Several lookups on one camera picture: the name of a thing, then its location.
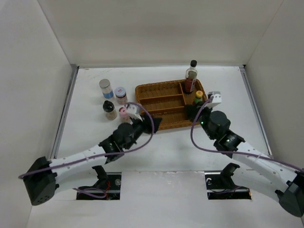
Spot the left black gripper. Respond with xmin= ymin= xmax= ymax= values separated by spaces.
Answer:
xmin=124 ymin=113 xmax=161 ymax=150

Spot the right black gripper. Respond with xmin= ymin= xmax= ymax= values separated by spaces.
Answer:
xmin=184 ymin=101 xmax=216 ymax=140

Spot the green-label yellow-cap sauce bottle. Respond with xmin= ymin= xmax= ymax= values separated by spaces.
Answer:
xmin=193 ymin=90 xmax=203 ymax=105

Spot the tall red-label sauce bottle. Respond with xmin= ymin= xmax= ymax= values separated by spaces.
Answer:
xmin=184 ymin=60 xmax=198 ymax=94

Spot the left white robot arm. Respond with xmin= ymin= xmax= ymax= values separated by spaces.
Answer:
xmin=20 ymin=115 xmax=162 ymax=206

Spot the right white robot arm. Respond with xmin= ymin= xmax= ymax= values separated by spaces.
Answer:
xmin=185 ymin=102 xmax=304 ymax=218

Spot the brown wicker divided tray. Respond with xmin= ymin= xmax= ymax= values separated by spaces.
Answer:
xmin=135 ymin=79 xmax=207 ymax=130

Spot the pink-cap spice shaker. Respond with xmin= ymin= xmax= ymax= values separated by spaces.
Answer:
xmin=119 ymin=107 xmax=132 ymax=124

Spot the black-cap spice shaker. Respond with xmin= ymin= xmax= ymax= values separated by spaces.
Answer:
xmin=103 ymin=100 xmax=117 ymax=120

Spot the red-white-lid spice jar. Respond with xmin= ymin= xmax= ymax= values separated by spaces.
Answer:
xmin=114 ymin=87 xmax=127 ymax=105

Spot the silver-lid blue-label jar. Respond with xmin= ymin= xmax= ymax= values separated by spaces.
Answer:
xmin=99 ymin=79 xmax=114 ymax=99

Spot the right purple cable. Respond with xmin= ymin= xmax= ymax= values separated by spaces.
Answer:
xmin=190 ymin=95 xmax=304 ymax=173

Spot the purple cable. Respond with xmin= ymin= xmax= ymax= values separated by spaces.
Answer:
xmin=190 ymin=95 xmax=304 ymax=173
xmin=18 ymin=102 xmax=156 ymax=180

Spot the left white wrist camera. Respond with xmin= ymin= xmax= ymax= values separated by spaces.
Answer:
xmin=124 ymin=104 xmax=143 ymax=121

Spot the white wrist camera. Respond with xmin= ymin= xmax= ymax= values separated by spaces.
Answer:
xmin=124 ymin=104 xmax=143 ymax=121
xmin=207 ymin=91 xmax=222 ymax=108

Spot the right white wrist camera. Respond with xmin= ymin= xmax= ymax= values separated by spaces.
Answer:
xmin=207 ymin=91 xmax=222 ymax=108

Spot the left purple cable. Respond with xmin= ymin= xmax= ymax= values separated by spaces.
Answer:
xmin=18 ymin=102 xmax=156 ymax=180

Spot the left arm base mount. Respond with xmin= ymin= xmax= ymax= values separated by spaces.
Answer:
xmin=76 ymin=166 xmax=122 ymax=200

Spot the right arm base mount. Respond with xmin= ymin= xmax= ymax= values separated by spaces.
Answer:
xmin=205 ymin=163 xmax=251 ymax=200

